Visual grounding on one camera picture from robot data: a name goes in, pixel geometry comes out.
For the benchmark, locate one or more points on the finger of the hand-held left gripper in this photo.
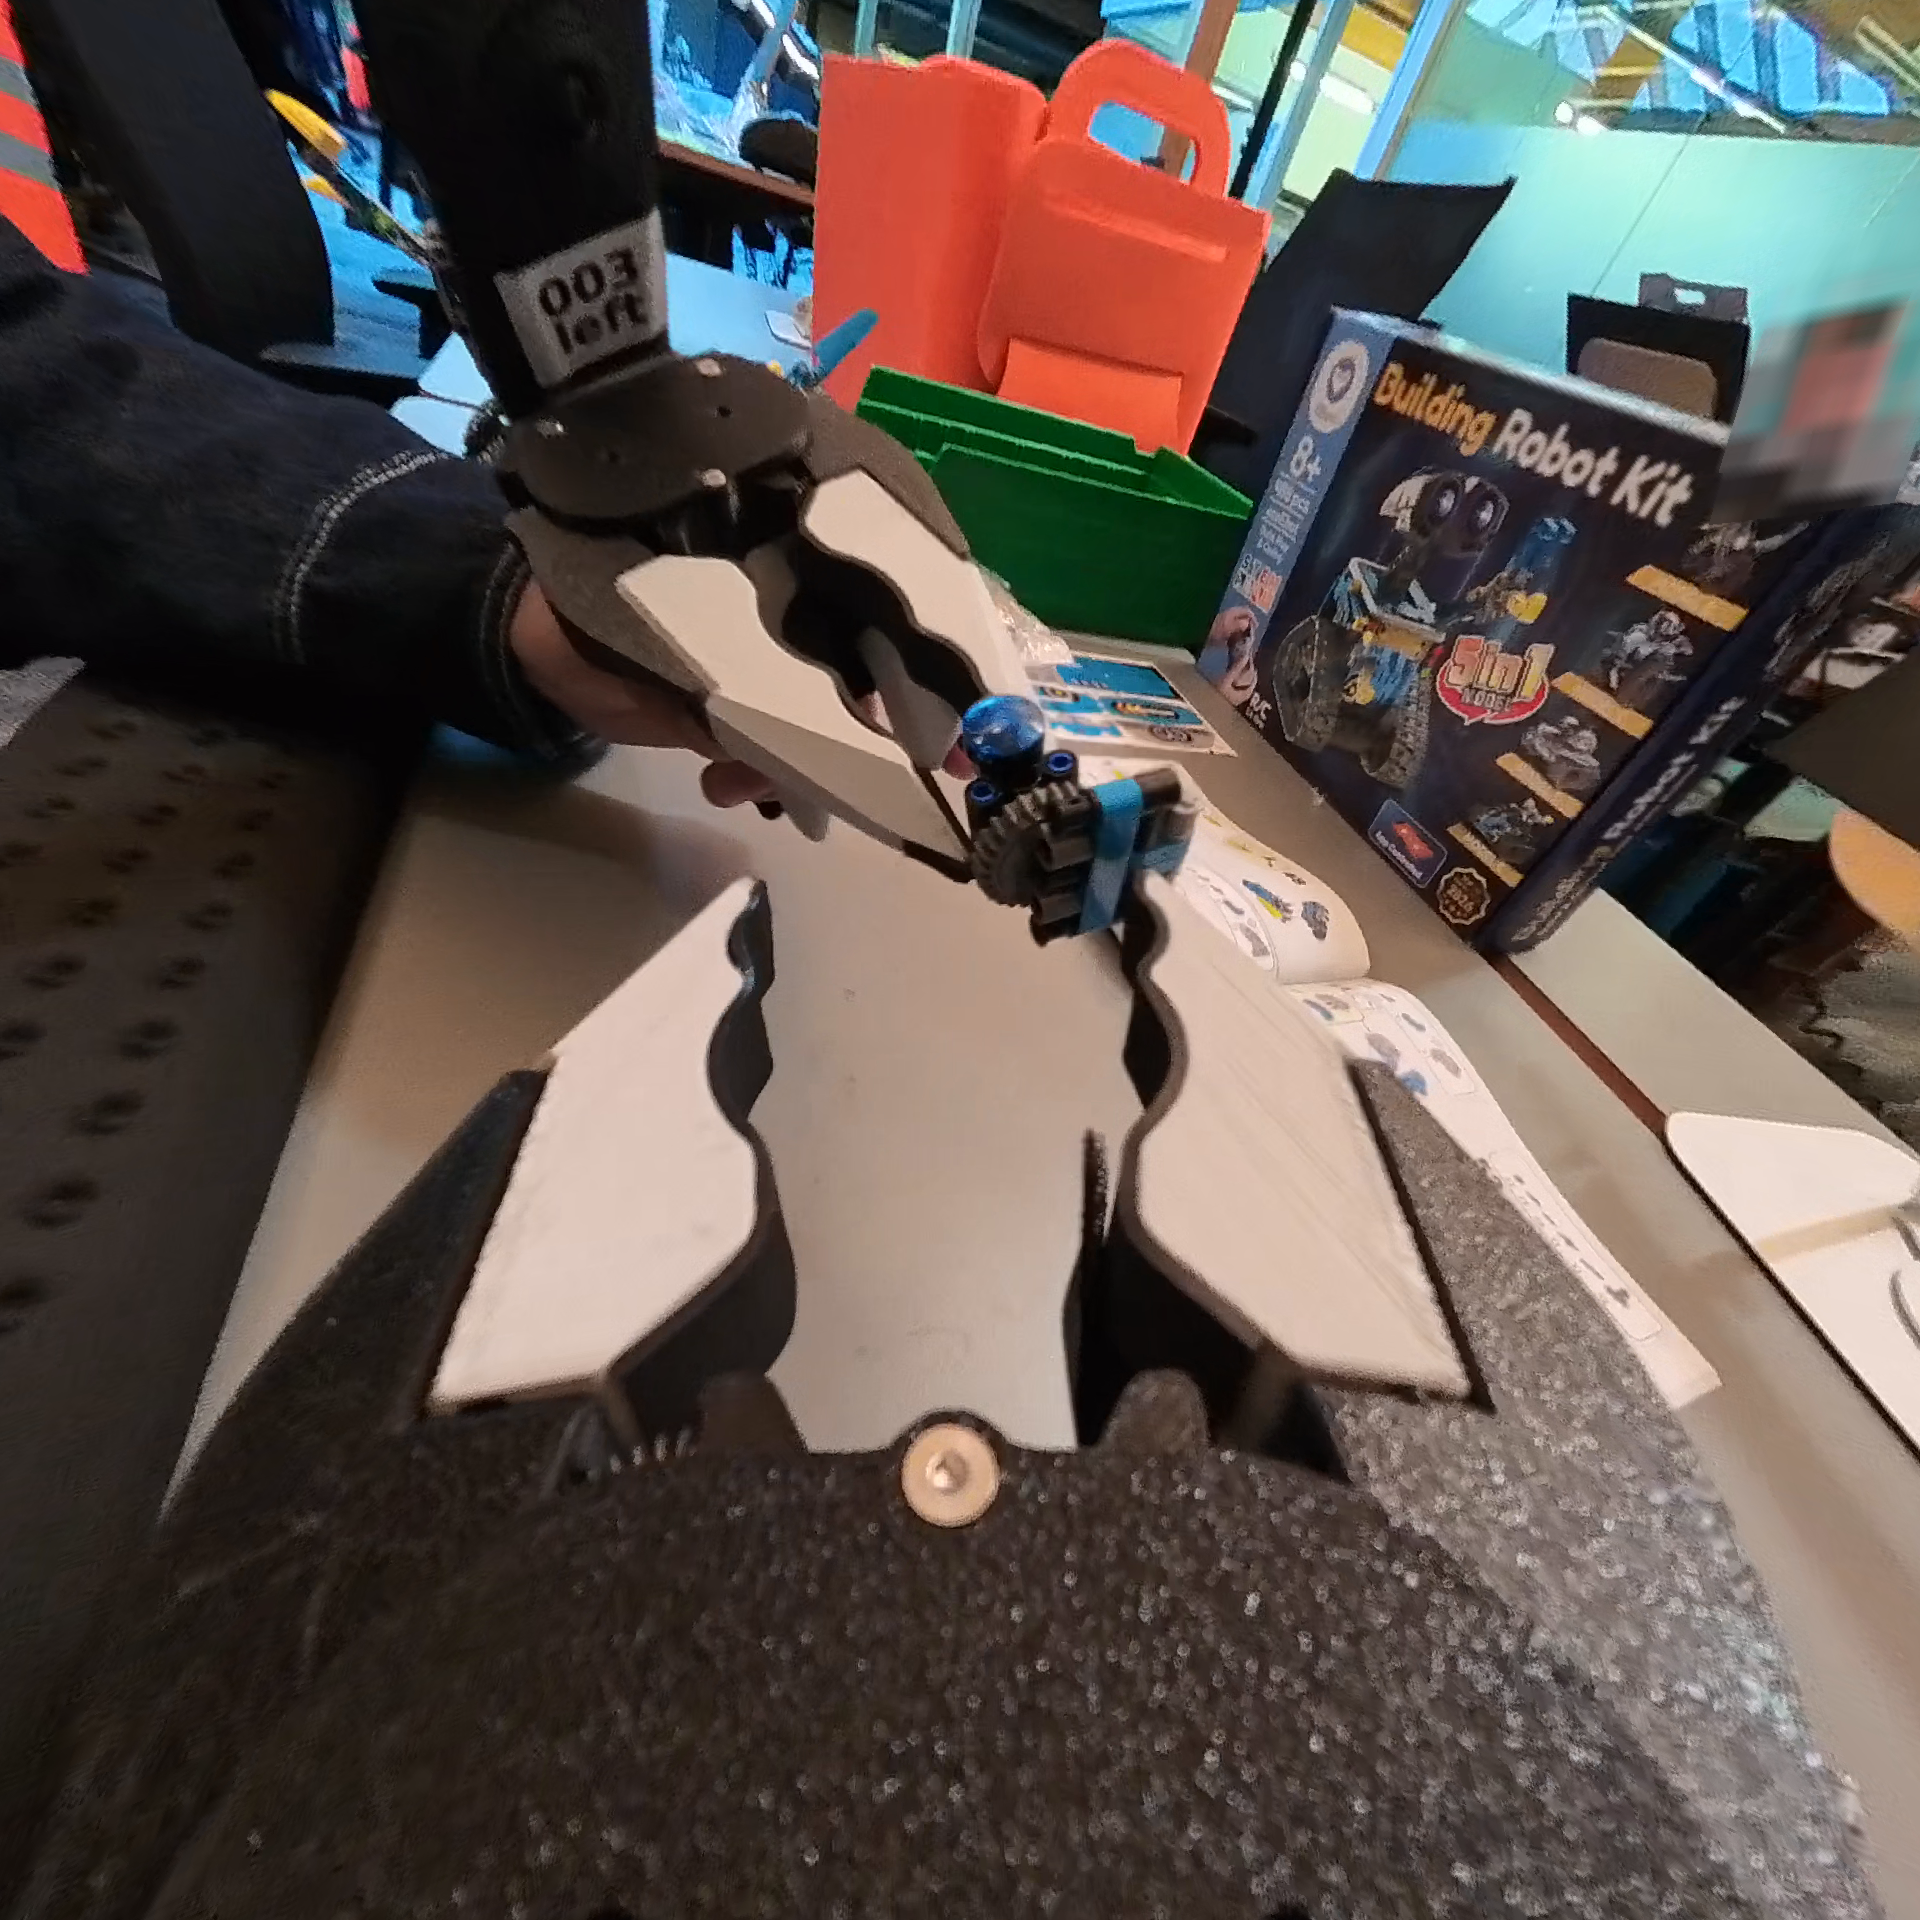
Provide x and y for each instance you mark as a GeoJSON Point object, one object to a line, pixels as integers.
{"type": "Point", "coordinates": [914, 586]}
{"type": "Point", "coordinates": [737, 661]}

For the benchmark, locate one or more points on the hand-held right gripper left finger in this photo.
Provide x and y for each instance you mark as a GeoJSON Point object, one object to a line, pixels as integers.
{"type": "Point", "coordinates": [615, 1199]}

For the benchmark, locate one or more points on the blue beam block black pins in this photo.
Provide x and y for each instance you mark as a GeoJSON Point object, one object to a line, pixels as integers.
{"type": "Point", "coordinates": [1119, 858]}

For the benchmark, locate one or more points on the dark blue toy kit box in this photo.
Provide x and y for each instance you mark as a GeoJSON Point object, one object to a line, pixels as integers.
{"type": "Point", "coordinates": [1499, 600]}

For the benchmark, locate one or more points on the instruction booklet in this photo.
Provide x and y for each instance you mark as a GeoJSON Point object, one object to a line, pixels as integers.
{"type": "Point", "coordinates": [1304, 915]}

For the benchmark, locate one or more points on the black perforated panel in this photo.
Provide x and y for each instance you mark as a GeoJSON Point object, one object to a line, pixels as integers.
{"type": "Point", "coordinates": [150, 976]}

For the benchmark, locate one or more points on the white stand base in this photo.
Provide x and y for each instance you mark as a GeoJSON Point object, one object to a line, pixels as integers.
{"type": "Point", "coordinates": [1801, 1199]}

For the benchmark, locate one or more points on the black office chair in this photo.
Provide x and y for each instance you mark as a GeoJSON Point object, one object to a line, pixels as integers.
{"type": "Point", "coordinates": [194, 182]}

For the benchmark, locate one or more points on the person's left hand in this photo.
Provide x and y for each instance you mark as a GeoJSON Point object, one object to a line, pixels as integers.
{"type": "Point", "coordinates": [599, 692]}

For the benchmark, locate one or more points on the blue sticker sheet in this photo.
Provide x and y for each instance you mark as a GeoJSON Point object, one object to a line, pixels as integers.
{"type": "Point", "coordinates": [1111, 696]}

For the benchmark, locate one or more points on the green plastic bin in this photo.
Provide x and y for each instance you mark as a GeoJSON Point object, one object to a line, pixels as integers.
{"type": "Point", "coordinates": [1111, 525]}

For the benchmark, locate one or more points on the orange felt bag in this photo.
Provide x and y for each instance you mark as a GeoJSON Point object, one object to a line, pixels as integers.
{"type": "Point", "coordinates": [931, 226]}

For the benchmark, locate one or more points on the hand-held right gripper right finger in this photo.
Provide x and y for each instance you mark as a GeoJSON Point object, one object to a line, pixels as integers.
{"type": "Point", "coordinates": [1291, 1199]}

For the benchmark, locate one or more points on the black board wooden edge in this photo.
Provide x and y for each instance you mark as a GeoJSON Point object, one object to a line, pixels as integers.
{"type": "Point", "coordinates": [1875, 870]}

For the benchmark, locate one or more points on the orange reflective vest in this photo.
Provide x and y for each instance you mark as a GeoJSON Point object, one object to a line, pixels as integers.
{"type": "Point", "coordinates": [32, 135]}

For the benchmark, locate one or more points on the grey desk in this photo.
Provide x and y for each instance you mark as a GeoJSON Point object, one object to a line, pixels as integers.
{"type": "Point", "coordinates": [931, 1124]}

